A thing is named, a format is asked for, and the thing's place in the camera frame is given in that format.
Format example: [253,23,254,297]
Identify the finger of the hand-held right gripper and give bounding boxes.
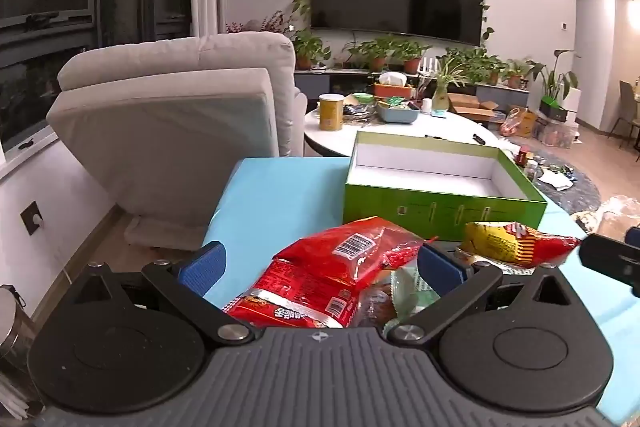
[580,227,640,299]

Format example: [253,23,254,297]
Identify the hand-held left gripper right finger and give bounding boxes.
[386,243,581,347]

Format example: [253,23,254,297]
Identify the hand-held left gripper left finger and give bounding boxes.
[70,241,253,348]

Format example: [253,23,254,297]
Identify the green snack packet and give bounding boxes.
[390,264,441,323]

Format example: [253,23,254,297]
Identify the green cardboard box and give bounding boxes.
[343,131,548,242]

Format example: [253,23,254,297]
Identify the yellow and red snack packet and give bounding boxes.
[459,221,583,268]

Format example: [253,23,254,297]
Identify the clear packet with brown snack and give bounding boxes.
[357,282,398,328]

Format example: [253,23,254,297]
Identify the red packet with silver stripe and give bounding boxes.
[220,259,361,330]

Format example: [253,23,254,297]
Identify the large red snack packet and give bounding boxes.
[274,216,426,288]

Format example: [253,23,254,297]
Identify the clear plastic bag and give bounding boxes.
[572,195,640,240]

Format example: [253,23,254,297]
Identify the dark marble round table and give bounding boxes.
[492,139,601,212]

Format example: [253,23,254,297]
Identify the light blue table cover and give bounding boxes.
[200,157,640,427]

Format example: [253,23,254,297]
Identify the white paper sheet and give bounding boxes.
[540,169,576,192]

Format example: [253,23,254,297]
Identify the clear plastic storage boxes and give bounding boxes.
[532,117,581,150]

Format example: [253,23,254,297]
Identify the white round table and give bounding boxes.
[304,104,516,158]

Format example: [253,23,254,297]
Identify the beige sofa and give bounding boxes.
[46,32,308,253]

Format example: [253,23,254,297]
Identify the grey dining chair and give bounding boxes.
[611,80,640,142]

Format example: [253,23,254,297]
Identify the grey-blue plastic basket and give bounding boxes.
[376,101,420,124]

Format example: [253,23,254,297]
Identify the yellow printed cardboard box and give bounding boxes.
[507,107,538,138]

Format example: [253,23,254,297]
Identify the open brown cardboard box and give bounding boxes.
[447,93,501,122]

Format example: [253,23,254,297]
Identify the green and black box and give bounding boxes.
[539,96,568,122]

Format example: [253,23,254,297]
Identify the glass vase with green plant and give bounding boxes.
[430,57,471,112]

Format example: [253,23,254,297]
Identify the pile of small packets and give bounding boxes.
[344,103,377,122]

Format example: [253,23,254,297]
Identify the orange tissue box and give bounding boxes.
[372,72,416,100]

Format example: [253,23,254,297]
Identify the yellow canister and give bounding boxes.
[318,93,346,131]

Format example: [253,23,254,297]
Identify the tall large-leaf plant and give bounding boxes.
[530,49,581,108]

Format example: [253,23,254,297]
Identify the green potted plant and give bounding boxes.
[395,39,433,75]
[445,48,508,86]
[292,29,332,70]
[347,38,396,72]
[502,59,531,90]

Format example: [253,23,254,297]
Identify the metal trash can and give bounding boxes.
[0,284,46,418]

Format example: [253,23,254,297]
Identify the grey television cabinet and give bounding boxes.
[294,68,531,108]

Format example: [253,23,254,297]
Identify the red berry branches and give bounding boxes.
[225,12,296,35]

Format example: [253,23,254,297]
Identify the dark glass window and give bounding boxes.
[0,0,193,168]

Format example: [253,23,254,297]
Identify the black wall socket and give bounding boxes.
[20,202,47,237]

